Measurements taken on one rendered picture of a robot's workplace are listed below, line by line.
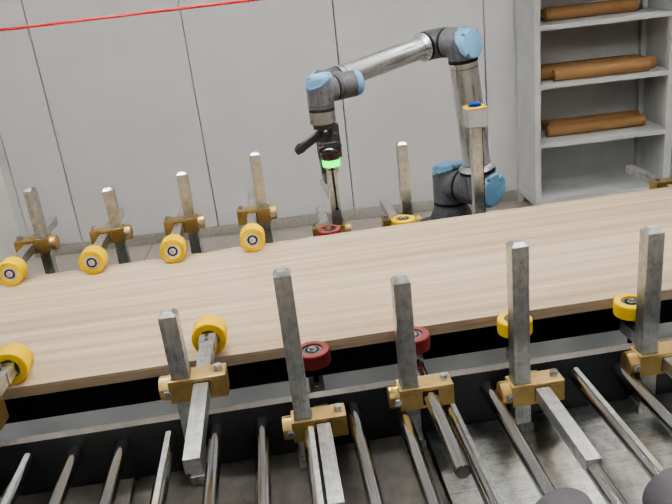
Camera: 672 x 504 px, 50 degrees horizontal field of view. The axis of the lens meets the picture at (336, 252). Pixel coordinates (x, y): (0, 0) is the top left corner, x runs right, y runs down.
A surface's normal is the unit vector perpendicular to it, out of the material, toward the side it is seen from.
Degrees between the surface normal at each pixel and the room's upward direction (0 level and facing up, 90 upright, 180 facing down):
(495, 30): 90
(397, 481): 0
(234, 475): 0
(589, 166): 90
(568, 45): 90
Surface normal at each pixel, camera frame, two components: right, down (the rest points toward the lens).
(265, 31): 0.05, 0.36
